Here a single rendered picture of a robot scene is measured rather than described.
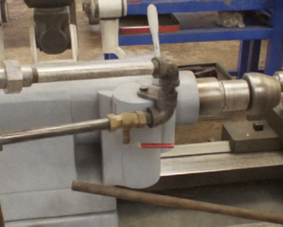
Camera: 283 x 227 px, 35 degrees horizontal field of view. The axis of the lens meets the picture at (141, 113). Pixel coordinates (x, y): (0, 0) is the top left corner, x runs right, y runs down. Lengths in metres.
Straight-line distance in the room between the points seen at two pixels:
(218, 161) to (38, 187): 0.53
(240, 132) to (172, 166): 0.22
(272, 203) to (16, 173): 0.70
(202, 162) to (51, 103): 0.51
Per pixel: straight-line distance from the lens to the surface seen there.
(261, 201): 1.27
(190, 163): 1.18
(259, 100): 0.93
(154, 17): 0.84
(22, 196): 0.86
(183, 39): 2.76
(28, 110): 0.82
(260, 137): 1.25
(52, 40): 1.76
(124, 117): 0.72
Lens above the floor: 1.49
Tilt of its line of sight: 27 degrees down
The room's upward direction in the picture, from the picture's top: straight up
